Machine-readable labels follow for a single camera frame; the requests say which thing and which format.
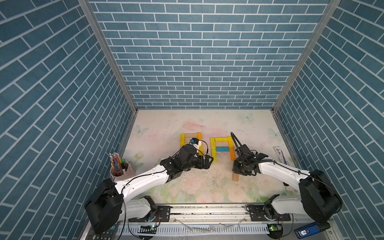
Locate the yellow block diagonal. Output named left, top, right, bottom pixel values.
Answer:
left=227, top=136, right=234, bottom=149

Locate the white cable duct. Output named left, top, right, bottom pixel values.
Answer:
left=116, top=223, right=269, bottom=237

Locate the yellow block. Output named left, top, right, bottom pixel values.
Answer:
left=199, top=145, right=204, bottom=156
left=180, top=134, right=186, bottom=146
left=211, top=149, right=217, bottom=163

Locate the teal block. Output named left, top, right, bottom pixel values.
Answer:
left=215, top=147, right=231, bottom=152

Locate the blue handheld device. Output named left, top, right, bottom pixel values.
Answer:
left=294, top=222, right=331, bottom=239

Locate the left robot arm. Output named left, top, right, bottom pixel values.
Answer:
left=85, top=144, right=214, bottom=235

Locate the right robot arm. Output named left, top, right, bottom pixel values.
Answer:
left=233, top=152, right=343, bottom=223

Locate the yellow block vertical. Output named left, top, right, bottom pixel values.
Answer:
left=215, top=137, right=228, bottom=143
left=211, top=138, right=216, bottom=150

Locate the black calculator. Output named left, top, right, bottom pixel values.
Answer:
left=92, top=226, right=118, bottom=240

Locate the tan wooden block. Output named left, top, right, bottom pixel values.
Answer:
left=185, top=133, right=198, bottom=139
left=233, top=173, right=239, bottom=182

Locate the toothpaste tube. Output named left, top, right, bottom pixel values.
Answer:
left=274, top=146, right=291, bottom=166

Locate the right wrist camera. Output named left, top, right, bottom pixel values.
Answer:
left=238, top=145, right=254, bottom=158

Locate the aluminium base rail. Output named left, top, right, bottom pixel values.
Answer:
left=89, top=203, right=334, bottom=224

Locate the pen holder cup with pens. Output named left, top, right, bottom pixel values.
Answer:
left=109, top=153, right=136, bottom=182

